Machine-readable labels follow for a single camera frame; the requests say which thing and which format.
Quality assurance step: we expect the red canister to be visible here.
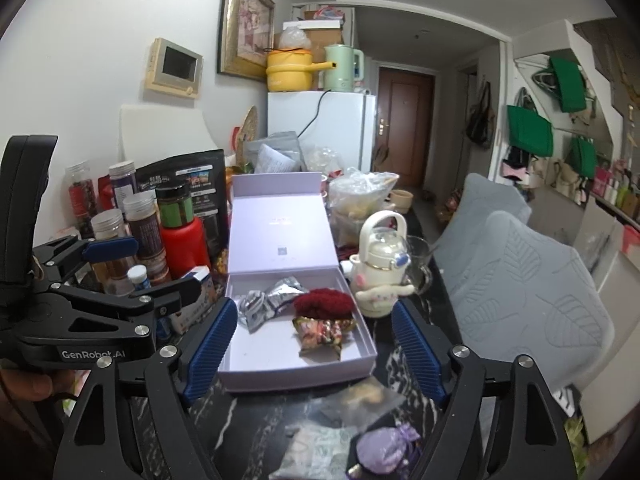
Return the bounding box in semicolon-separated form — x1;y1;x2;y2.
160;215;211;281

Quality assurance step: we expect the cream kettle-shaped bottle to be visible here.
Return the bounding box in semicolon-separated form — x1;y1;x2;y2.
348;210;416;318

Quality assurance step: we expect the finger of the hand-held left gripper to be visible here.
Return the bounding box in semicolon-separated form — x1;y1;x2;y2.
50;276;206;333
32;236;140;286

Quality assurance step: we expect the white fridge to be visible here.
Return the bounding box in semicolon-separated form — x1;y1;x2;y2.
266;91;377;176

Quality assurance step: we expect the beige intercom panel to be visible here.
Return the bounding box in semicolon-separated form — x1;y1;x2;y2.
145;37;204;100

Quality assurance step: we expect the red fluffy scrunchie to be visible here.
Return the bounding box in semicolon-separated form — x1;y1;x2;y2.
291;287;353;321

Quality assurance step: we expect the black power cable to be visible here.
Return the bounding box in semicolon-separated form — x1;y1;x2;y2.
300;89;333;136

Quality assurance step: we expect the light green electric kettle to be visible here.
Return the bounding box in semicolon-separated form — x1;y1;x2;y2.
322;44;366;93

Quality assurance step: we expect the silver foil packet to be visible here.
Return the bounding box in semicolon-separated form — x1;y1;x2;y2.
234;277;308;333

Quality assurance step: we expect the blue and white box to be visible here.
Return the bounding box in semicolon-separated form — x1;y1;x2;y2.
160;265;221;336

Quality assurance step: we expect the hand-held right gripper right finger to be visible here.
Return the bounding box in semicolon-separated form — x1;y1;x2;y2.
391;299;586;480

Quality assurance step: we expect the jar with purple contents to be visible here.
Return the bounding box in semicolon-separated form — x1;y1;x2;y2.
108;160;138;206

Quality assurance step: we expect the jar with brown contents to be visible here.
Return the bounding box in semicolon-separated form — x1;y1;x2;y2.
122;191;171;281

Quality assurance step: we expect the green tote bag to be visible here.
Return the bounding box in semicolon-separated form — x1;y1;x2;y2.
571;136;598;180
550;55;587;113
506;105;555;157

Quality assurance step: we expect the yellow pot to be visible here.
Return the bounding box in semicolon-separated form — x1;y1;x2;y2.
265;47;338;93

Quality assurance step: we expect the glass mug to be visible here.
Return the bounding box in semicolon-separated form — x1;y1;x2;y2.
402;236;435;296

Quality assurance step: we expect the white cabinet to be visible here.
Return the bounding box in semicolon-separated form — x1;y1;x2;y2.
580;195;640;446

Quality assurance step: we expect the grey plastic pouch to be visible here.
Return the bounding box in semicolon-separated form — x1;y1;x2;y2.
245;131;307;173

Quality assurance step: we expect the lavender gift box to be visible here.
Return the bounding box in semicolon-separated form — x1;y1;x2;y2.
217;172;377;393

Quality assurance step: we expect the green label jar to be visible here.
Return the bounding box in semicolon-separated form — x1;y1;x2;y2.
155;180;193;228

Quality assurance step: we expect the black hanging bag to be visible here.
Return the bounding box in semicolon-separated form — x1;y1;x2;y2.
466;82;497;150

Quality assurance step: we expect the row of cosmetic bottles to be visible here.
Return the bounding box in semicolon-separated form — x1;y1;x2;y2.
592;160;640;211

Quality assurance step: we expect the colourful foil snack packet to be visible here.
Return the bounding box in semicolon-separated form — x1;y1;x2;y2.
291;315;358;361

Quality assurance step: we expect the frosted clear snack packet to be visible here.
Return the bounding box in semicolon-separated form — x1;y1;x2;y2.
315;377;406;428

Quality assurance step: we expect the woven fan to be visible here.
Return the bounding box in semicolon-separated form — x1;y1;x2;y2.
235;105;260;166

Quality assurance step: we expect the plastic bag with food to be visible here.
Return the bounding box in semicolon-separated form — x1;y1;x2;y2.
327;167;401;221

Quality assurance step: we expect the black printed pouch bag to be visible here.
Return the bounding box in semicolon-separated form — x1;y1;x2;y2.
135;149;228;256

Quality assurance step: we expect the brown door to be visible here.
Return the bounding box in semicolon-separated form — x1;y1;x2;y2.
376;66;435;188

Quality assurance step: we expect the jar with red berries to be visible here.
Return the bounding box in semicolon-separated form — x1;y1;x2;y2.
65;160;98;236

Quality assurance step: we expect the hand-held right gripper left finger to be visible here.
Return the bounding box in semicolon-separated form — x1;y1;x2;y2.
52;297;239;480

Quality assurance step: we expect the purple sachet pouch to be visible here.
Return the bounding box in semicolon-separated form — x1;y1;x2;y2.
350;422;421;476

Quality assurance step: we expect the beige cup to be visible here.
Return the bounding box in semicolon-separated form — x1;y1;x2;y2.
389;189;415;213

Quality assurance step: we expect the person's left hand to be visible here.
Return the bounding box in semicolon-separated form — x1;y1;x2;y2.
0;367;56;406

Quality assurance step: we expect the gold framed picture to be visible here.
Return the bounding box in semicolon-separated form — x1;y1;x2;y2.
216;0;277;82

